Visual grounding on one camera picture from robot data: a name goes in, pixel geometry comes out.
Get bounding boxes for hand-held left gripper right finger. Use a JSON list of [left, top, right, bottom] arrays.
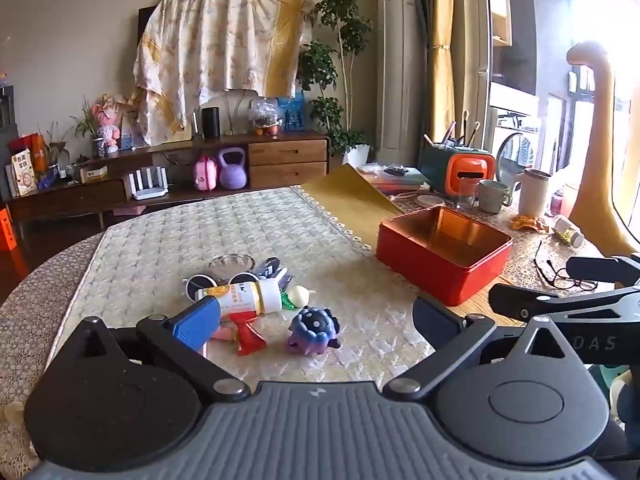
[[382, 296, 581, 403]]

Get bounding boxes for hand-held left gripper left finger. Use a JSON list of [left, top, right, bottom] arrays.
[[75, 296, 251, 403]]

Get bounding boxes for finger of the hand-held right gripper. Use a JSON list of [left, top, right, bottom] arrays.
[[567, 255, 640, 291], [489, 282, 640, 323]]

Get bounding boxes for small pink tube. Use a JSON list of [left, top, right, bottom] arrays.
[[206, 326, 239, 345]]

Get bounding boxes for white-framed round sunglasses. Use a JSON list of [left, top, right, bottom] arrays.
[[184, 270, 260, 305]]

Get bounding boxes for red orange toy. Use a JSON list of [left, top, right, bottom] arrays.
[[234, 316, 269, 357]]

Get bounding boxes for red tin box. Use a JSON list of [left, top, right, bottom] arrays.
[[376, 206, 514, 307]]

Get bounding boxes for white bottle orange label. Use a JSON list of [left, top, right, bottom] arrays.
[[195, 280, 283, 321]]

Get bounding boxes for purple blue toy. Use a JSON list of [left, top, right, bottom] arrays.
[[287, 306, 342, 356]]

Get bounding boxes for black eyeglasses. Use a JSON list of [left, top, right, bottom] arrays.
[[534, 240, 598, 291]]

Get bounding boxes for gold patterned tablecloth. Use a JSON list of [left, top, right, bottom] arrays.
[[0, 180, 618, 480]]

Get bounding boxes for clear pill bottle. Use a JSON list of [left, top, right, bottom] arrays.
[[551, 214, 585, 248]]

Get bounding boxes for orange snack wrapper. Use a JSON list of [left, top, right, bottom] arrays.
[[510, 214, 551, 233]]

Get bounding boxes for cream quilted table mat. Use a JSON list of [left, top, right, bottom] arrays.
[[45, 186, 436, 396]]

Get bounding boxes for tall white mug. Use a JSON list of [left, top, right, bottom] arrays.
[[518, 169, 553, 217]]

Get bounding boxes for yellow chair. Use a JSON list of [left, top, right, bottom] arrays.
[[565, 40, 640, 256]]

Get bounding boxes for green mug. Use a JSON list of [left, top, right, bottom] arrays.
[[477, 180, 513, 213]]

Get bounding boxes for clear glass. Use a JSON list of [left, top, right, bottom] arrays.
[[456, 177, 478, 210]]

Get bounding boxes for white router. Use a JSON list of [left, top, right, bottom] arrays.
[[125, 167, 168, 201]]

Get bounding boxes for pink toy bag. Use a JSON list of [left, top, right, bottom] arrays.
[[194, 156, 219, 192]]

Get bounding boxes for stack of books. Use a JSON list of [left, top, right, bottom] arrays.
[[357, 162, 431, 196]]

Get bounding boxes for green orange tissue box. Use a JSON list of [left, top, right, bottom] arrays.
[[417, 141, 496, 196]]

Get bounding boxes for yellow table mat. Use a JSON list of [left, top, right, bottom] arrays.
[[300, 163, 405, 261]]

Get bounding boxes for purple kettlebell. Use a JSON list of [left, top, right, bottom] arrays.
[[217, 147, 248, 190]]

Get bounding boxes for washing machine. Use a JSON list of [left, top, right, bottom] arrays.
[[489, 82, 541, 186]]

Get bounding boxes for bundle of pens and brushes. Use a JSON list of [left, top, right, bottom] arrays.
[[424, 110, 481, 148]]

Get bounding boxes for wooden TV cabinet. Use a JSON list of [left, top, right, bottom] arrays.
[[5, 130, 332, 226]]

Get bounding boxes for black speaker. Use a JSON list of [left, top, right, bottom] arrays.
[[201, 106, 221, 139]]

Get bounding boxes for small plant in vase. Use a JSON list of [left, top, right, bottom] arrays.
[[70, 102, 108, 158]]

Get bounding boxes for beige fan-shaped ornament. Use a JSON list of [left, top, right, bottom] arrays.
[[220, 91, 256, 133]]

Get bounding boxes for plastic bag of fruit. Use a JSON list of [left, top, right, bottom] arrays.
[[248, 99, 283, 137]]

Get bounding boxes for pink doll bouquet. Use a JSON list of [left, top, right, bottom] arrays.
[[95, 94, 123, 153]]

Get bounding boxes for printed snack bag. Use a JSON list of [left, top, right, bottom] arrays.
[[11, 149, 38, 196]]

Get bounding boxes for blue bottle pack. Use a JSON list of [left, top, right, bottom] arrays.
[[277, 94, 306, 131]]

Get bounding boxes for red paper bag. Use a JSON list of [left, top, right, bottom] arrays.
[[10, 132, 48, 171]]

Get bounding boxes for standing air conditioner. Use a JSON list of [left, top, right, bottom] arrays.
[[375, 0, 431, 166]]

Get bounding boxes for floral cloth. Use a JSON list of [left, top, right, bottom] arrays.
[[132, 0, 313, 136]]

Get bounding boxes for yellow curtain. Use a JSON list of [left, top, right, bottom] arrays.
[[430, 0, 496, 156]]

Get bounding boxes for potted green plant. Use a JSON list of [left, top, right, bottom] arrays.
[[297, 0, 373, 166]]

